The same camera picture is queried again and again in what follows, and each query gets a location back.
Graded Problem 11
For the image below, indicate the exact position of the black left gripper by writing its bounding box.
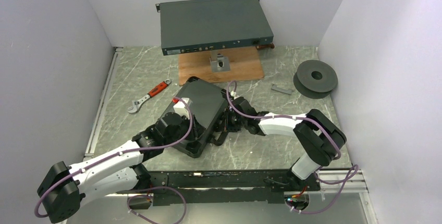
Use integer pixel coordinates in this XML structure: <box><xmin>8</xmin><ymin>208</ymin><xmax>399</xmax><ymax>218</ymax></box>
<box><xmin>165</xmin><ymin>113</ymin><xmax>206</xmax><ymax>146</ymax></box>

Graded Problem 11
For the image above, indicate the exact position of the black poker set case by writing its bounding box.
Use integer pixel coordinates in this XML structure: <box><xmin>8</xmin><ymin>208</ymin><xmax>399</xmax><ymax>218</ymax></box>
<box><xmin>160</xmin><ymin>77</ymin><xmax>227</xmax><ymax>158</ymax></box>

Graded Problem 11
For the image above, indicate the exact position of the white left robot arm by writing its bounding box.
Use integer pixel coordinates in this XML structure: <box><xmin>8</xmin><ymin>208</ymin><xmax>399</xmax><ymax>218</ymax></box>
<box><xmin>34</xmin><ymin>112</ymin><xmax>206</xmax><ymax>223</ymax></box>

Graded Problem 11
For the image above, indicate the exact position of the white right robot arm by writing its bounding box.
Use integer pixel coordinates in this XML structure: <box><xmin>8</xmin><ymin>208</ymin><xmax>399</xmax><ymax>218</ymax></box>
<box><xmin>227</xmin><ymin>96</ymin><xmax>347</xmax><ymax>190</ymax></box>

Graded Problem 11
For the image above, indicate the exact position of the red and silver key tool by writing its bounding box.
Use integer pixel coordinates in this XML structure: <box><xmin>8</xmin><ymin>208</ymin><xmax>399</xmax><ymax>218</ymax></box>
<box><xmin>127</xmin><ymin>79</ymin><xmax>171</xmax><ymax>114</ymax></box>

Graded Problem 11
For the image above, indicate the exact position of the wooden base board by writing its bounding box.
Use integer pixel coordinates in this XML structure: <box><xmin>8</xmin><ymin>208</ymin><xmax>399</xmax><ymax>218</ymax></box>
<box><xmin>178</xmin><ymin>47</ymin><xmax>264</xmax><ymax>85</ymax></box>

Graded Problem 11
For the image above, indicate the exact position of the grey filament spool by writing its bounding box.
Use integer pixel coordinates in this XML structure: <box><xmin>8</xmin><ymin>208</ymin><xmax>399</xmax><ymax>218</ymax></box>
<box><xmin>293</xmin><ymin>60</ymin><xmax>338</xmax><ymax>99</ymax></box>

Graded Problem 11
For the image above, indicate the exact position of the dark grey rack unit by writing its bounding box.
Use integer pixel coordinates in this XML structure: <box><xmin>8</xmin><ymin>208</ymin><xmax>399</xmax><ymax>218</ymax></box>
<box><xmin>156</xmin><ymin>0</ymin><xmax>274</xmax><ymax>56</ymax></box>

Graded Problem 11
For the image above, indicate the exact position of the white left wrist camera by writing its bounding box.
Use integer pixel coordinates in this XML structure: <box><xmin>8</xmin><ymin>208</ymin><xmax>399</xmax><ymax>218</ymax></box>
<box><xmin>173</xmin><ymin>97</ymin><xmax>192</xmax><ymax>118</ymax></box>

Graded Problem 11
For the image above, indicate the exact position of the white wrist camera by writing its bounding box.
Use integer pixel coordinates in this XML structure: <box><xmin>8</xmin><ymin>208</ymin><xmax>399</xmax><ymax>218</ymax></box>
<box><xmin>173</xmin><ymin>97</ymin><xmax>192</xmax><ymax>118</ymax></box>
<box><xmin>229</xmin><ymin>91</ymin><xmax>238</xmax><ymax>100</ymax></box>

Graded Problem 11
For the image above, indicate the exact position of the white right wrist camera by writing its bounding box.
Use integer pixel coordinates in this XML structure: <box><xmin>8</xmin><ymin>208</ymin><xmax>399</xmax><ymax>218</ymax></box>
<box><xmin>229</xmin><ymin>91</ymin><xmax>238</xmax><ymax>100</ymax></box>

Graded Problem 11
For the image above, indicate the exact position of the small grey metal bracket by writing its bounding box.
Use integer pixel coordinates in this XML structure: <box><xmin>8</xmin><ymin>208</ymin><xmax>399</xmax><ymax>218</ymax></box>
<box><xmin>271</xmin><ymin>84</ymin><xmax>293</xmax><ymax>95</ymax></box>

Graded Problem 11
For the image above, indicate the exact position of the grey metal stand bracket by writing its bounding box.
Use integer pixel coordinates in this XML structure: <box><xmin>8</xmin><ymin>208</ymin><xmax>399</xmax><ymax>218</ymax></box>
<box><xmin>210</xmin><ymin>51</ymin><xmax>230</xmax><ymax>72</ymax></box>

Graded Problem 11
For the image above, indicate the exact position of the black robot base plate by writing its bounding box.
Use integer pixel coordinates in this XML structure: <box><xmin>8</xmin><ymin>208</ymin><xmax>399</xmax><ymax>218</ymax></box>
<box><xmin>115</xmin><ymin>169</ymin><xmax>322</xmax><ymax>206</ymax></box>

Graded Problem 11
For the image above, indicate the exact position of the brown handle tool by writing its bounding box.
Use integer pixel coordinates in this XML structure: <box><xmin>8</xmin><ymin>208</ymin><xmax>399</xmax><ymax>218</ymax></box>
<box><xmin>256</xmin><ymin>43</ymin><xmax>275</xmax><ymax>50</ymax></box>

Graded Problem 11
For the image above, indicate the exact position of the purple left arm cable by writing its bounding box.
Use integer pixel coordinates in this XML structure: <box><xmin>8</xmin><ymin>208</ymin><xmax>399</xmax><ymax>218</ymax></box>
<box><xmin>33</xmin><ymin>97</ymin><xmax>193</xmax><ymax>219</ymax></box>

